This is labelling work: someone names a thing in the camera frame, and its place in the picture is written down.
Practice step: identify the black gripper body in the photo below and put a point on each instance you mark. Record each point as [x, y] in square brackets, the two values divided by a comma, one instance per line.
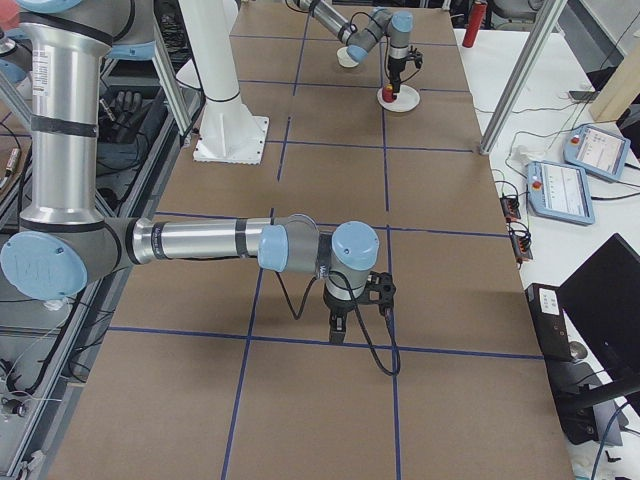
[335, 304]
[395, 69]

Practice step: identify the red apple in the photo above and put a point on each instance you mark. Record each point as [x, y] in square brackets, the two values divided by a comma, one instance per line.
[387, 94]

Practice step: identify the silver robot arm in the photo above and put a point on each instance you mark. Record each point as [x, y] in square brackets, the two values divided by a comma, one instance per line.
[396, 27]
[65, 243]

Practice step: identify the white plate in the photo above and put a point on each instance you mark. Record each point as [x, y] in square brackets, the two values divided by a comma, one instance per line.
[406, 100]

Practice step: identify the white bowl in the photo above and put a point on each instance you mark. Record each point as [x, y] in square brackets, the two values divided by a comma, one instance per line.
[344, 58]

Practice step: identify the red bottle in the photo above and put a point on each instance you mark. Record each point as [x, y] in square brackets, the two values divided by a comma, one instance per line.
[475, 21]

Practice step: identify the orange circuit board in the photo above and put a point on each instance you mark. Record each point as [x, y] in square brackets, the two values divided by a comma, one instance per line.
[510, 207]
[521, 245]

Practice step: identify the black smartphone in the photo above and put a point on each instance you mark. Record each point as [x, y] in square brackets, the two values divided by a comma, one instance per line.
[583, 95]

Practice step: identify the near teach pendant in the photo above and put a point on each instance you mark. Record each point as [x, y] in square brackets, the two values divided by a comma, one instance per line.
[559, 191]

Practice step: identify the teach pendant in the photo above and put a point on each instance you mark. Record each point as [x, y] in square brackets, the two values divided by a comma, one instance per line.
[559, 191]
[599, 152]

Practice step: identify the far teach pendant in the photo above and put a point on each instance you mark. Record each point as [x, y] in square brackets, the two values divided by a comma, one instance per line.
[599, 152]

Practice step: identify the wooden beam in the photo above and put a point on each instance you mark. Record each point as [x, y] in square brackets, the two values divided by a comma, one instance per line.
[620, 91]

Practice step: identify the black box device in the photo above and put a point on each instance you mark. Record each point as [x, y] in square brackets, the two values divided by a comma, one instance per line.
[583, 404]

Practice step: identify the black laptop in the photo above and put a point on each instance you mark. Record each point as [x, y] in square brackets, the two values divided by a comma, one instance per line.
[601, 299]

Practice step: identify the black camera mount wrist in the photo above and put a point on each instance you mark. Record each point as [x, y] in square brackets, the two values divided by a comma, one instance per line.
[379, 290]
[415, 56]

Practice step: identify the aluminium frame post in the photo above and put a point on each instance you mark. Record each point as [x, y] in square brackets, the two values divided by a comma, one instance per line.
[533, 47]

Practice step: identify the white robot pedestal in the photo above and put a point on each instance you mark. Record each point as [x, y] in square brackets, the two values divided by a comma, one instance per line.
[228, 131]

